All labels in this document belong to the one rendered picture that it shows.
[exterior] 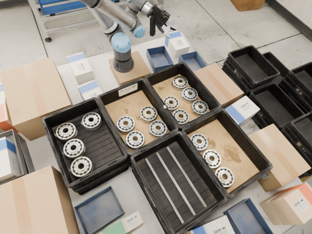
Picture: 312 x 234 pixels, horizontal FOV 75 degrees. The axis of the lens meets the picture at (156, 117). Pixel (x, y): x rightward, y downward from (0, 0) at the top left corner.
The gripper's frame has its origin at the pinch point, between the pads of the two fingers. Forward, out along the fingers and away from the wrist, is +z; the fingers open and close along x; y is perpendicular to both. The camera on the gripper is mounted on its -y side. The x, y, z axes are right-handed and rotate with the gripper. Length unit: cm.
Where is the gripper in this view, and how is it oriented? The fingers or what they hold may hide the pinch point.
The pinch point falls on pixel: (173, 35)
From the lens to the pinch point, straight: 141.9
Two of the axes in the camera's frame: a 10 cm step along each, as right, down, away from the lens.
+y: 5.2, -5.1, -6.8
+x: 2.9, -6.5, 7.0
